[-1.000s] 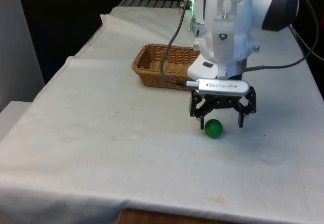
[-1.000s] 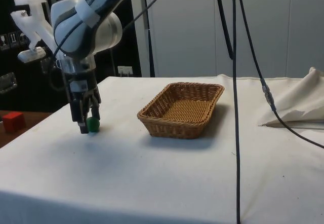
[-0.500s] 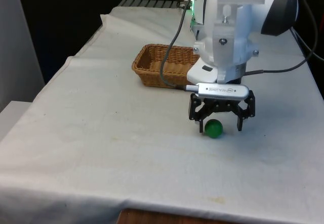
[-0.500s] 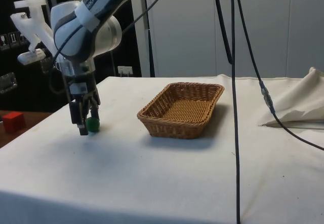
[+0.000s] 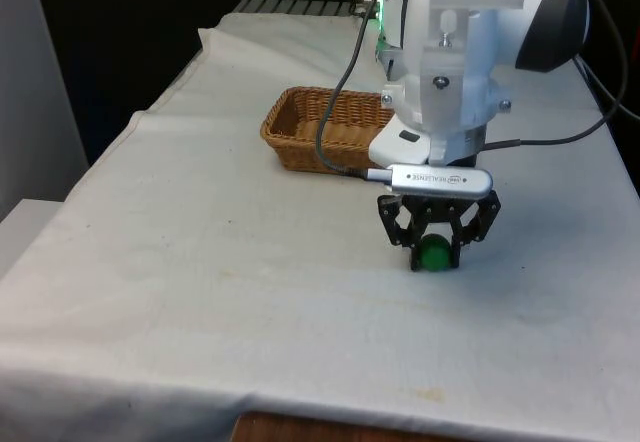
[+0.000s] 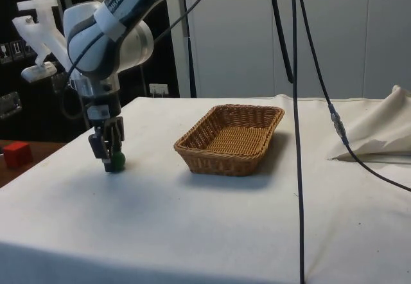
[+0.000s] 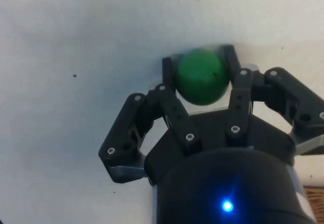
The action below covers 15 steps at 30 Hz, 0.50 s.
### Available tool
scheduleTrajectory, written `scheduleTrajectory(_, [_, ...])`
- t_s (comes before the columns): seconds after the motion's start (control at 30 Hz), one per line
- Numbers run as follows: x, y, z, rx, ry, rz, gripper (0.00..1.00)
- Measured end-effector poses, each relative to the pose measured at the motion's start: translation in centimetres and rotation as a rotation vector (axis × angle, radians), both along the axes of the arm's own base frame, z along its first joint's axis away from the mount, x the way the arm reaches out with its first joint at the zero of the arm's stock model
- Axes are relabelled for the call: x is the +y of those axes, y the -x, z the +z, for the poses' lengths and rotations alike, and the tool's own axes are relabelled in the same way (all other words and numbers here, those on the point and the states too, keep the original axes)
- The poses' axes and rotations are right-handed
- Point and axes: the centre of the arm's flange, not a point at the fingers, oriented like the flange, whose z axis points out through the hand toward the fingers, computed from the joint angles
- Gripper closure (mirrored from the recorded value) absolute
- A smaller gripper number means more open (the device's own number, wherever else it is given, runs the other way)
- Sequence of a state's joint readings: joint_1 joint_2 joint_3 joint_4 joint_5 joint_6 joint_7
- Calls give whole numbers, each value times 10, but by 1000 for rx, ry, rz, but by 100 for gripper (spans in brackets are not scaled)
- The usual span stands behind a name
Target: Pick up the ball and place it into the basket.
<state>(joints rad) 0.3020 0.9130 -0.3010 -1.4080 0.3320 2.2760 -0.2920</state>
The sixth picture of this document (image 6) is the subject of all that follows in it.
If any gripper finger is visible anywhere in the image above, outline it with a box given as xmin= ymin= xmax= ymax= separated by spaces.
xmin=105 ymin=116 xmax=125 ymax=152
xmin=89 ymin=125 xmax=114 ymax=173

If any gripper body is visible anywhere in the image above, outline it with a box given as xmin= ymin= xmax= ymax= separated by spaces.
xmin=82 ymin=94 xmax=122 ymax=128

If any green ball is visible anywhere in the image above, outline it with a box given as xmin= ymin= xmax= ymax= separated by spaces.
xmin=110 ymin=150 xmax=127 ymax=172

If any wicker basket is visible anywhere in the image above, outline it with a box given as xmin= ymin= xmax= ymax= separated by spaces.
xmin=173 ymin=103 xmax=286 ymax=177

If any brown wooden table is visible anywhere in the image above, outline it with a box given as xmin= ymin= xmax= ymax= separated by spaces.
xmin=0 ymin=139 xmax=69 ymax=189

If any black cabinet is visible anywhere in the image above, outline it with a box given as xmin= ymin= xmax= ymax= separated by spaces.
xmin=0 ymin=0 xmax=181 ymax=143

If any red cube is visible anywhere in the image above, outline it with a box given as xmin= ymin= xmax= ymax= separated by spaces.
xmin=2 ymin=142 xmax=34 ymax=169

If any pale locker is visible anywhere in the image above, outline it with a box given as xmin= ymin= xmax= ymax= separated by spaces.
xmin=192 ymin=0 xmax=371 ymax=100
xmin=369 ymin=0 xmax=411 ymax=100

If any black cable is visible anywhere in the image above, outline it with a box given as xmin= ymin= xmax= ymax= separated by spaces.
xmin=287 ymin=0 xmax=306 ymax=284
xmin=267 ymin=0 xmax=295 ymax=84
xmin=293 ymin=0 xmax=411 ymax=192
xmin=62 ymin=0 xmax=222 ymax=120

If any white camera stand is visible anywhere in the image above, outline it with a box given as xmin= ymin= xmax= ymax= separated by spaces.
xmin=12 ymin=0 xmax=71 ymax=73

